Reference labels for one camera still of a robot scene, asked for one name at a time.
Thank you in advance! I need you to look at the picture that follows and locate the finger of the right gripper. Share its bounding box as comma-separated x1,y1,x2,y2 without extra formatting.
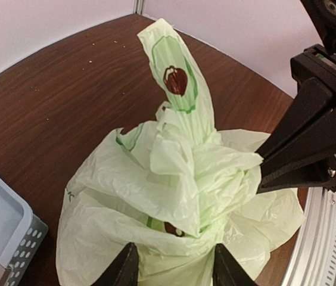
256,108,336,196

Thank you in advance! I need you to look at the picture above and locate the light green plastic bag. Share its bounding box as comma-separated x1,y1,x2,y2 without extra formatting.
56,19,304,285

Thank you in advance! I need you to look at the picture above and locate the front aluminium rail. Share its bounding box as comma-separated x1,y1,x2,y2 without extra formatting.
251,184,336,286

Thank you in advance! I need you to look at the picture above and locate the right aluminium frame post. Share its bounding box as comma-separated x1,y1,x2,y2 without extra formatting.
133,0,146,15

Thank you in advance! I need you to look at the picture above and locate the light blue perforated basket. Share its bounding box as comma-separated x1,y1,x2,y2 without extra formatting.
0,178,48,285

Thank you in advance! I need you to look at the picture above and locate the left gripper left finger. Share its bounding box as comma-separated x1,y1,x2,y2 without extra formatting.
95,243,139,286

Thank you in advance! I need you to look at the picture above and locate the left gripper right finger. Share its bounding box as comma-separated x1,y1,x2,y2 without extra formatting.
213,244,257,286

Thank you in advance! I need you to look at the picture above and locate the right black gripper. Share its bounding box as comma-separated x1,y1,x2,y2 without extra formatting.
257,1,336,163

